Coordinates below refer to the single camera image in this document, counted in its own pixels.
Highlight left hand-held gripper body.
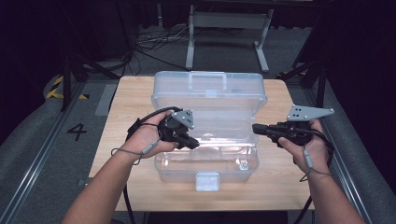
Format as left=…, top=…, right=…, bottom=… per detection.
left=157, top=108, right=196, bottom=147

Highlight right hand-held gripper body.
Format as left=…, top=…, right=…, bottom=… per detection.
left=264, top=105, right=335, bottom=147

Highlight clear plastic storage box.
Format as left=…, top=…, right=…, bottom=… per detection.
left=151, top=70, right=268, bottom=191

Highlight person's right hand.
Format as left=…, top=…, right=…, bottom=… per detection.
left=277, top=119, right=332, bottom=175

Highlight person's left hand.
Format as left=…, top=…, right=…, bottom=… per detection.
left=120, top=110, right=181, bottom=158

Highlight black tripod stand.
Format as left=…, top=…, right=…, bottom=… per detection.
left=276, top=59, right=328, bottom=108
left=59, top=46, right=134, bottom=112

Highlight yellow black floor tape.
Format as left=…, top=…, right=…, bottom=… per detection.
left=46, top=75, right=90, bottom=101

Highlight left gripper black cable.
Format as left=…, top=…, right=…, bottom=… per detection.
left=122, top=106, right=184, bottom=224

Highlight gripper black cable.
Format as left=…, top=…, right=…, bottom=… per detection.
left=122, top=106, right=184, bottom=224
left=292, top=126, right=336, bottom=224

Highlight left gripper grey wrist strap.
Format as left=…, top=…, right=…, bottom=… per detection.
left=110, top=139, right=162, bottom=166

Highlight gripper grey wrist strap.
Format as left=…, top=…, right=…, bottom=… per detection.
left=110, top=139, right=162, bottom=166
left=299, top=146, right=332, bottom=183

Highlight right gripper grey wrist strap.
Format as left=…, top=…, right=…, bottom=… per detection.
left=299, top=146, right=332, bottom=183

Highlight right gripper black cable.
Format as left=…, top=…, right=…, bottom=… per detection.
left=292, top=126, right=336, bottom=224

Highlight metal floor rail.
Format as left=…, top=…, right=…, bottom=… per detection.
left=303, top=89, right=373, bottom=224
left=0, top=81, right=87, bottom=224

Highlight bundle of floor cables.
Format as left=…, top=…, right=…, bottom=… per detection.
left=134, top=24, right=191, bottom=71

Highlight grey metal stand frame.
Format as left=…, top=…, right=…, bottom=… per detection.
left=185, top=4, right=275, bottom=74

